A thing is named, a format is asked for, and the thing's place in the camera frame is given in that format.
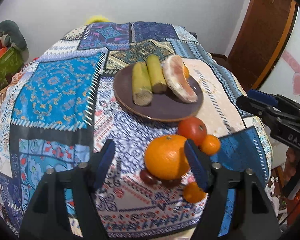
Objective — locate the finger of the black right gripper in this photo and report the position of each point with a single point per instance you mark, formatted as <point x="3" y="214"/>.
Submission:
<point x="277" y="101"/>
<point x="262" y="110"/>

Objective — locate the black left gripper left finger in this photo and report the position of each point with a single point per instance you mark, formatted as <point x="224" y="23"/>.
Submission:
<point x="63" y="204"/>

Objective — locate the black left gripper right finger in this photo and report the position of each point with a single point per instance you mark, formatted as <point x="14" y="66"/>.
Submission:
<point x="237" y="206"/>

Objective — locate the small mandarin orange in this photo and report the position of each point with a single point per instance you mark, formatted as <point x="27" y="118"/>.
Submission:
<point x="210" y="145"/>
<point x="192" y="193"/>

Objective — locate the red tomato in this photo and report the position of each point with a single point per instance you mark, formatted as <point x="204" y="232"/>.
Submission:
<point x="192" y="128"/>

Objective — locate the dark red jujube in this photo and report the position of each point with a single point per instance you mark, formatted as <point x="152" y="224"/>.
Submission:
<point x="169" y="184"/>
<point x="148" y="178"/>

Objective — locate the large orange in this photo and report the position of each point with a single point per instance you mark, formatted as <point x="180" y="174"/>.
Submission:
<point x="165" y="157"/>

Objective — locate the white wardrobe sliding door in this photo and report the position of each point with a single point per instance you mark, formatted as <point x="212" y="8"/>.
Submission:
<point x="284" y="79"/>

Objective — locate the small orange on plate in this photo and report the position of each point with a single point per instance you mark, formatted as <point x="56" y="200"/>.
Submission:
<point x="186" y="72"/>

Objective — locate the brown wooden door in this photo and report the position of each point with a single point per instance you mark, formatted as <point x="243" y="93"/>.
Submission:
<point x="264" y="33"/>

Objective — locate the dark brown round plate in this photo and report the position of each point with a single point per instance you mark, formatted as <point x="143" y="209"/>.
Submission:
<point x="165" y="107"/>

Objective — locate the peeled pomelo segment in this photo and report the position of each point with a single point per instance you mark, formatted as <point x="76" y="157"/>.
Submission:
<point x="173" y="72"/>

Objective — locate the blue patchwork bed cover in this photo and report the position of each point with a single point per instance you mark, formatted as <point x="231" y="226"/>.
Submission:
<point x="63" y="108"/>

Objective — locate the green sugarcane piece right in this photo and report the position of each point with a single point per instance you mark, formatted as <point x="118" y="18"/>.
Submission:
<point x="156" y="76"/>

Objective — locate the green sugarcane piece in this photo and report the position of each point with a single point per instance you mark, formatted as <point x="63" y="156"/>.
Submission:
<point x="141" y="85"/>
<point x="156" y="76"/>

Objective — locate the green sugarcane piece left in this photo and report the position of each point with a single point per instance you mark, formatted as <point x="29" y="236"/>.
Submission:
<point x="141" y="85"/>

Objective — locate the green storage box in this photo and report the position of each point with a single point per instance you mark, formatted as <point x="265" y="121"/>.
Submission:
<point x="10" y="63"/>

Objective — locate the grey neck pillow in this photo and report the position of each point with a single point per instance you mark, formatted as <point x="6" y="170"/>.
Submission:
<point x="10" y="31"/>

